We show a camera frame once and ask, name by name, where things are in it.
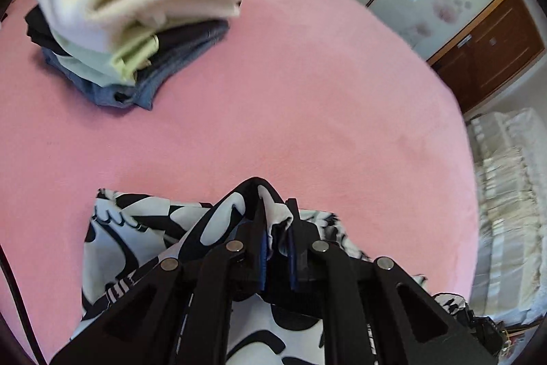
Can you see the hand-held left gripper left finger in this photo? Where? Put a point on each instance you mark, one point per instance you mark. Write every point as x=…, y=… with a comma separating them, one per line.
x=260, y=262

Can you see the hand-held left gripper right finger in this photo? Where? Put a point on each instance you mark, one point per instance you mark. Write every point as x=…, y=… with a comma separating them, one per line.
x=297, y=262

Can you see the black white printed garment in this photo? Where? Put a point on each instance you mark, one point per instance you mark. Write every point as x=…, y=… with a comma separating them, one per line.
x=128, y=228

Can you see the pink fleece blanket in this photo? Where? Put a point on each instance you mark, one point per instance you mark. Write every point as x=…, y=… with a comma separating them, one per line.
x=299, y=112

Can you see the dark grey folded garment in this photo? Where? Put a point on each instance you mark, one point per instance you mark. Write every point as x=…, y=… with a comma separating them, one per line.
x=188, y=40

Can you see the light green folded garment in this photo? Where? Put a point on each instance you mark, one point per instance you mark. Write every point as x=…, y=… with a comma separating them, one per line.
x=107, y=68

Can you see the brown wooden cabinet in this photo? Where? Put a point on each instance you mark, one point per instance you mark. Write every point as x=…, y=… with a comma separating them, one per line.
x=491, y=48

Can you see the black folded garment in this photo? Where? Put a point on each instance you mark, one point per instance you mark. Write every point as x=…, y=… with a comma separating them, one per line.
x=36, y=27

